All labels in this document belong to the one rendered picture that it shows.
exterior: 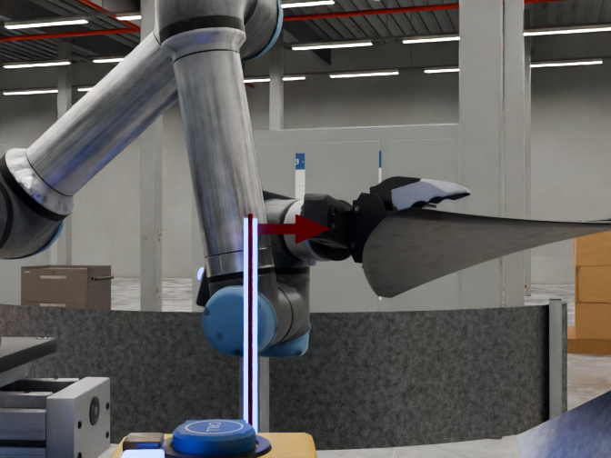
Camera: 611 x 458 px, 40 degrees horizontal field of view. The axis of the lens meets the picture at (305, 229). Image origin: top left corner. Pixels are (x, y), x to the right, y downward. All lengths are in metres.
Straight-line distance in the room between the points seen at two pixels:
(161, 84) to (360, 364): 1.54
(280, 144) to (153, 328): 4.63
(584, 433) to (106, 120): 0.70
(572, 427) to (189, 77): 0.53
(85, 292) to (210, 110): 6.45
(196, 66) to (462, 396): 1.86
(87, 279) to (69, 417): 6.35
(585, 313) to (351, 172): 3.10
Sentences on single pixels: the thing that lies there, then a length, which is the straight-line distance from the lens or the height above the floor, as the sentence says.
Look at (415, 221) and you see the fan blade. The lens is 0.59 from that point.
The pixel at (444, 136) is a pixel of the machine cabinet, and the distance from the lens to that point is 6.75.
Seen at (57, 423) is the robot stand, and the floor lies 0.96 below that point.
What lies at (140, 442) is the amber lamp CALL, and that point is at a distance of 0.42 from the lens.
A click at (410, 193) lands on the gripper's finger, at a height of 1.22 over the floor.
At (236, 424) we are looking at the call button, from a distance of 0.42.
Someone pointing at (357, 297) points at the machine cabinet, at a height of 0.67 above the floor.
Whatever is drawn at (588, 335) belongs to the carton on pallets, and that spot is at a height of 0.18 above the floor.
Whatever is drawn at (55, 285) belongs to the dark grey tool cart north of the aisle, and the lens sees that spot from 7.47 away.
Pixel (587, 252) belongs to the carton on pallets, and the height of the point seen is 1.00.
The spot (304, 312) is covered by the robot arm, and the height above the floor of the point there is 1.08.
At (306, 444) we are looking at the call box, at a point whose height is 1.07.
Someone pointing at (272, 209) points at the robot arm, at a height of 1.21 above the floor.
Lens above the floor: 1.18
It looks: level
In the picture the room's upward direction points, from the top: straight up
